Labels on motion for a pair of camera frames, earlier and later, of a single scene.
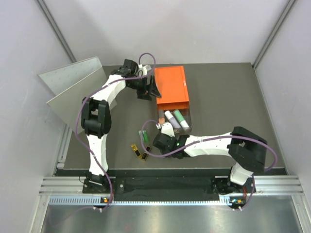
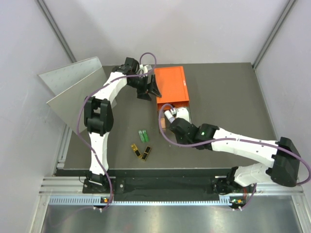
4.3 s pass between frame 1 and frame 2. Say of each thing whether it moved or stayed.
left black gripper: stayed
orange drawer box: stayed
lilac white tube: stayed
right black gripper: moved
